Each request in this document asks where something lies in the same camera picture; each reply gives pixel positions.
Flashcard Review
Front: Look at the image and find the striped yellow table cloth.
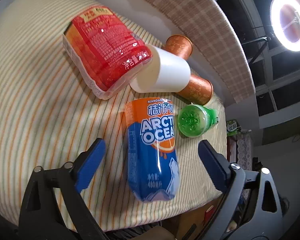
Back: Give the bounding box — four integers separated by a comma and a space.
0, 0, 220, 231

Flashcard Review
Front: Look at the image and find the ring light on tripod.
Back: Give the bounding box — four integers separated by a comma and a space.
243, 0, 300, 52

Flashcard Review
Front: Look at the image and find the green plastic bottle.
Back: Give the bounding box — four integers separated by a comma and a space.
177, 104, 219, 138

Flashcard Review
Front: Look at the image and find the checked beige sill cloth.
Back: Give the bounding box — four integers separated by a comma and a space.
115, 0, 256, 104

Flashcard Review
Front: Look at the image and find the copper cup rear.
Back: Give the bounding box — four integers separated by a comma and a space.
164, 35, 193, 60

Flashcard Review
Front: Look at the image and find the copper cup front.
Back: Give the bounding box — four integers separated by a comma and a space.
177, 74, 214, 106

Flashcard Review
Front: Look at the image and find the copper cup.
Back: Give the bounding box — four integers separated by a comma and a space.
177, 74, 214, 106
164, 35, 193, 60

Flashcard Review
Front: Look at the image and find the white paper cup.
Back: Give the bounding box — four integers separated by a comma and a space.
129, 44, 190, 93

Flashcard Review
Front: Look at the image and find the red labelled plastic cup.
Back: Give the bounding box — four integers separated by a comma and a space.
63, 5, 153, 100

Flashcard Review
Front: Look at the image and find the green carton box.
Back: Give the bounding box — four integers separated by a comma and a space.
226, 120, 241, 137

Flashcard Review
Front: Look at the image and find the blue Arctic Ocean bottle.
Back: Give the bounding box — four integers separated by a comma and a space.
125, 98, 180, 202

